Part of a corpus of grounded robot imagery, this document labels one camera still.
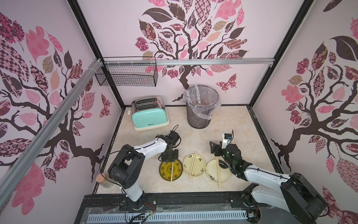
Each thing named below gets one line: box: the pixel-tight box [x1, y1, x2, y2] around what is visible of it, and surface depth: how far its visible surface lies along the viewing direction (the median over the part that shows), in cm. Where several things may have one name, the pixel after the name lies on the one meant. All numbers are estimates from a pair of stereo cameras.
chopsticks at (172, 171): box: [170, 161, 174, 183], surface depth 84 cm
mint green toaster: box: [127, 95, 170, 132], surface depth 99 cm
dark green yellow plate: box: [158, 159, 183, 182], surface depth 86 cm
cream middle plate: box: [182, 153, 207, 177], surface depth 87 cm
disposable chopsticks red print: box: [215, 156, 222, 190], surface depth 83 cm
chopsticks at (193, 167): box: [188, 151, 198, 182], surface depth 87 cm
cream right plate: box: [206, 159, 231, 184], surface depth 84 cm
